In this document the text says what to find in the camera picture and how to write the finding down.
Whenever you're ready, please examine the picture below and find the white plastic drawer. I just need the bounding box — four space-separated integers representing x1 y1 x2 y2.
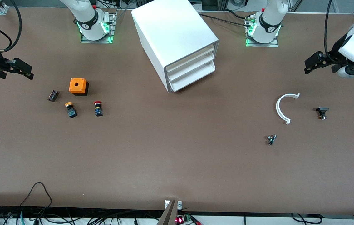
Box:
166 44 215 73
167 52 216 81
169 61 216 92

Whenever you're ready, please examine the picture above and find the black push button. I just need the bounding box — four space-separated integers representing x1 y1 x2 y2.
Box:
316 107 330 120

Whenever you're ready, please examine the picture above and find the orange button box with hole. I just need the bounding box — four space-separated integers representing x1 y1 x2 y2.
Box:
69 78 89 96

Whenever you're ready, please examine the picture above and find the yellow push button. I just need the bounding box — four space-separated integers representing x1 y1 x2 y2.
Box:
64 102 78 118

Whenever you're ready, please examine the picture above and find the red push button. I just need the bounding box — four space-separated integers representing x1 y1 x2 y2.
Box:
93 101 104 117

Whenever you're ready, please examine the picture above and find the white drawer cabinet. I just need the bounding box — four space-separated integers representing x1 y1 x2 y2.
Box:
131 0 220 93

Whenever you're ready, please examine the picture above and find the white curved plastic piece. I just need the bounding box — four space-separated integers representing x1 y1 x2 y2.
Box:
276 93 300 125

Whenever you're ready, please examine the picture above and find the circuit board with red light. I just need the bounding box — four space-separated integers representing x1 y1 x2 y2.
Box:
175 214 202 225

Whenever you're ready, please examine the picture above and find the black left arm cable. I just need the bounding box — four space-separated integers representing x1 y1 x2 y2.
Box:
324 0 341 64

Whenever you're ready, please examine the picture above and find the black cable to arm base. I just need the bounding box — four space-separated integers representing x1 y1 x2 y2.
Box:
197 9 253 28

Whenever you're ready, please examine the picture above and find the thin black looped cable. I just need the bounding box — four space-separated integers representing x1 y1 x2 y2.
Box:
19 182 53 208

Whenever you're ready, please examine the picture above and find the black curled cable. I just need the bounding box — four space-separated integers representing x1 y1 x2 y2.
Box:
291 213 323 225

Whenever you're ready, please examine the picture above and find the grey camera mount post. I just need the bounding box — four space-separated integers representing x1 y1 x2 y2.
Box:
157 200 182 225

